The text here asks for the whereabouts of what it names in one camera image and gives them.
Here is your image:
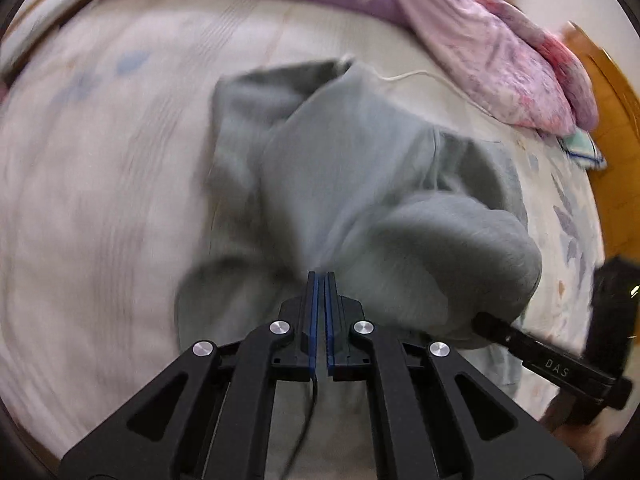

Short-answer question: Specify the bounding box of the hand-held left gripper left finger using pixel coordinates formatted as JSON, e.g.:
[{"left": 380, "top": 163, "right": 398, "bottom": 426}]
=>
[{"left": 60, "top": 271, "right": 319, "bottom": 480}]

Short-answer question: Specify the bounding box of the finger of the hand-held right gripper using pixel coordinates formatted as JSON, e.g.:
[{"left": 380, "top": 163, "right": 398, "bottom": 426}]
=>
[{"left": 472, "top": 312, "right": 632, "bottom": 409}]

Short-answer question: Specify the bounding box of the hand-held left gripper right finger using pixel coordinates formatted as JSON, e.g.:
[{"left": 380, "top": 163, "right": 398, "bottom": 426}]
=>
[{"left": 325, "top": 271, "right": 584, "bottom": 480}]

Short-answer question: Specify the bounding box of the grey hoodie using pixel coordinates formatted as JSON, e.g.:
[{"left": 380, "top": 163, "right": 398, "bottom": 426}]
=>
[{"left": 175, "top": 59, "right": 544, "bottom": 480}]

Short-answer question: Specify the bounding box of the light green patterned cloth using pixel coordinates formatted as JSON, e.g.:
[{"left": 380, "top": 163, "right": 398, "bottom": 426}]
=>
[{"left": 559, "top": 127, "right": 607, "bottom": 170}]

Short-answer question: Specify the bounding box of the orange wooden furniture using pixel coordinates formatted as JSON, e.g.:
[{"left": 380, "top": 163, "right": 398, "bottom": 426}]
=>
[{"left": 559, "top": 21, "right": 640, "bottom": 267}]

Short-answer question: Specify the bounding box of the white patterned bed sheet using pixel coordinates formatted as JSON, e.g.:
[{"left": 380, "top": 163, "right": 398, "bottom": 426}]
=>
[{"left": 0, "top": 0, "right": 607, "bottom": 461}]

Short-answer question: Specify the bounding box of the pink floral quilt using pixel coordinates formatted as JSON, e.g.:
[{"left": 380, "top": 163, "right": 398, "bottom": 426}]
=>
[{"left": 357, "top": 0, "right": 600, "bottom": 137}]

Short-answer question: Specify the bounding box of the black cable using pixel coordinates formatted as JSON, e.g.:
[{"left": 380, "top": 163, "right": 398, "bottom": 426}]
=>
[{"left": 279, "top": 374, "right": 321, "bottom": 480}]

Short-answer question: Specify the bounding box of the white cord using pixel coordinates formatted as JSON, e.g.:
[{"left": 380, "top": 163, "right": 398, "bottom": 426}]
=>
[{"left": 374, "top": 70, "right": 493, "bottom": 113}]

